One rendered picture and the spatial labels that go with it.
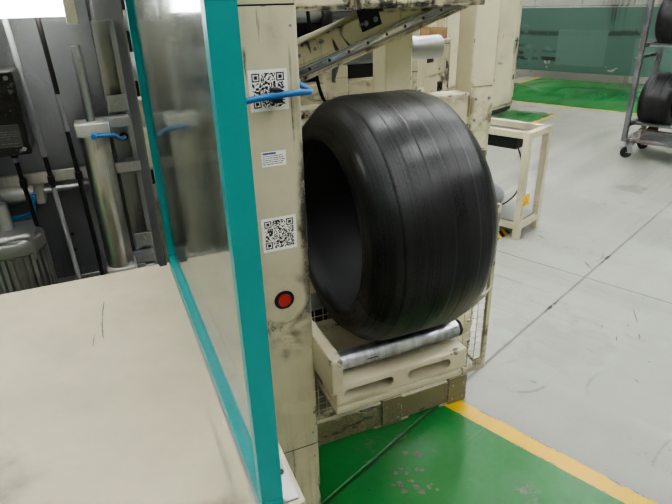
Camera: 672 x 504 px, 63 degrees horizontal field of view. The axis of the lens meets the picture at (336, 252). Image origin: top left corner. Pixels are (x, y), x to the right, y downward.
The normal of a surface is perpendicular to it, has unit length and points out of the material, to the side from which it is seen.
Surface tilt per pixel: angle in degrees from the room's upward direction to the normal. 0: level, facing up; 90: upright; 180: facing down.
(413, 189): 59
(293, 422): 90
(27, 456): 0
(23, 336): 0
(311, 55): 90
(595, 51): 90
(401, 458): 0
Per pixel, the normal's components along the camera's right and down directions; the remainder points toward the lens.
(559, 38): -0.69, 0.32
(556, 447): -0.03, -0.91
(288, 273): 0.40, 0.37
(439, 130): 0.22, -0.51
